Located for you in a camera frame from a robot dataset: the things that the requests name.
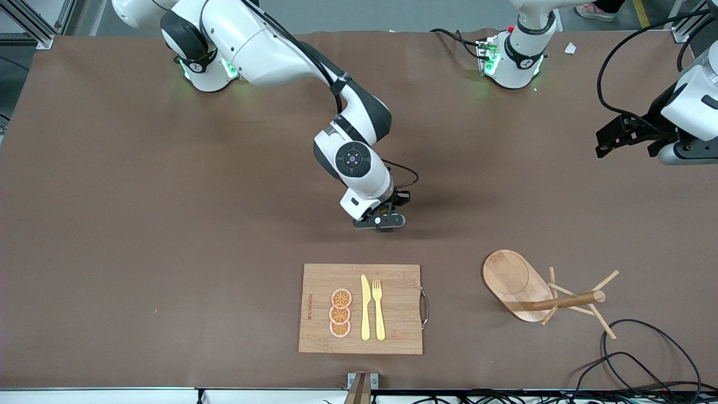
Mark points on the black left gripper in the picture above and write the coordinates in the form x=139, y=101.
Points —
x=655, y=120

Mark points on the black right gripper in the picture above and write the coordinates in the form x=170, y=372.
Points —
x=401, y=197

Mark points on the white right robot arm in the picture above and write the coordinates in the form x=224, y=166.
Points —
x=269, y=50

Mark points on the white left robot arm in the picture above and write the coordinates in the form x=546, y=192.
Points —
x=519, y=62

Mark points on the wooden cup rack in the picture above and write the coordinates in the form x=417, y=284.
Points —
x=510, y=280

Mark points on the toy orange slice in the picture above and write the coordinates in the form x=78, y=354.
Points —
x=340, y=330
x=339, y=316
x=341, y=298

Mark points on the white paper scrap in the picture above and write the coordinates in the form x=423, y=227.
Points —
x=571, y=48

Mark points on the yellow plastic knife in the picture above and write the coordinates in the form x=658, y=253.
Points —
x=366, y=314

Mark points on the yellow plastic fork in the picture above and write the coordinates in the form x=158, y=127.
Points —
x=380, y=320

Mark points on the wooden cutting board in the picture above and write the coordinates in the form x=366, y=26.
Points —
x=392, y=336

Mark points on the pink shoe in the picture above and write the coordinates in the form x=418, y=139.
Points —
x=594, y=11

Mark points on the dark trouser leg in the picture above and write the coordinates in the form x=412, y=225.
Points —
x=611, y=4

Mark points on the brown table cover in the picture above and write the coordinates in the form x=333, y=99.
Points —
x=224, y=336

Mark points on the aluminium frame post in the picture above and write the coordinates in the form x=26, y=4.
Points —
x=45, y=39
x=681, y=33

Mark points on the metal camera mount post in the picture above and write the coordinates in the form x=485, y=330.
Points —
x=359, y=393

